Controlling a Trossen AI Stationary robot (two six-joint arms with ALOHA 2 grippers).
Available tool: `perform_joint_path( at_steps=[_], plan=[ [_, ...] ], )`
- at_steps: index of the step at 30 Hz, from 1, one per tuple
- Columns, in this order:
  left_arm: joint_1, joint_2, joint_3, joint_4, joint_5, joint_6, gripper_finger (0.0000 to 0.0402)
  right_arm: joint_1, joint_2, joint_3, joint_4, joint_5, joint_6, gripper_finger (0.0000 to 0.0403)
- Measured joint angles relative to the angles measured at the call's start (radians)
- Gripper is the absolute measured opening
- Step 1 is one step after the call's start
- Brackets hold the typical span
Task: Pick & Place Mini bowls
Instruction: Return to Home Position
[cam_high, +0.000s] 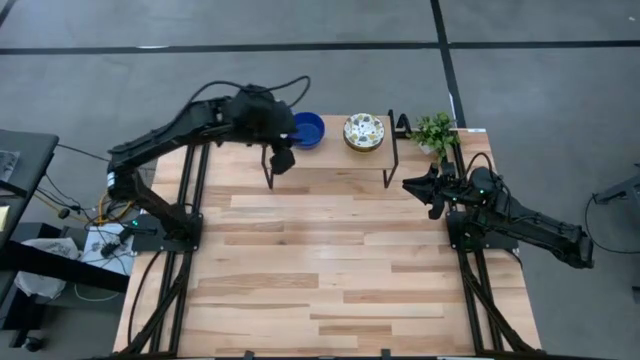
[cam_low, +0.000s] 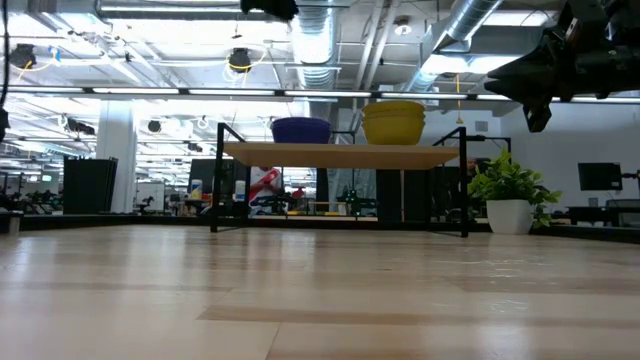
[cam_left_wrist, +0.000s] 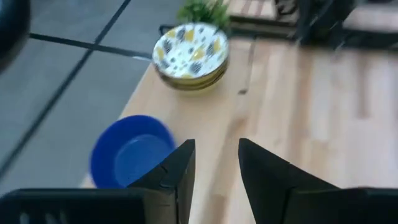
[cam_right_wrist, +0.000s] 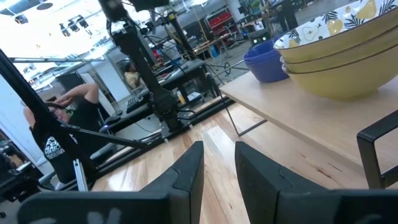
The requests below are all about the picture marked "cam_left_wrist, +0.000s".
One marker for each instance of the black aluminium rig frame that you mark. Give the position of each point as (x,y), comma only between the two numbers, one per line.
(314,21)

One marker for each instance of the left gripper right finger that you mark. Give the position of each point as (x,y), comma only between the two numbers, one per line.
(267,180)

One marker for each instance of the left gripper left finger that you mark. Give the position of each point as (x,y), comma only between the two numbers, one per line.
(180,174)

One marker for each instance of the wooden shelf with black legs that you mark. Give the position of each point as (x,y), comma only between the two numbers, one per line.
(199,118)

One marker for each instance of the blue plastic mini bowl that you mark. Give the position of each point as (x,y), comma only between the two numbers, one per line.
(124,155)

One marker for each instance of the yellow-grey patterned ceramic bowl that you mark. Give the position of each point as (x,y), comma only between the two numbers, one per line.
(191,49)
(192,86)

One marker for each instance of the small green potted plant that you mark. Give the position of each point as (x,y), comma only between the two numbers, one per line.
(202,12)

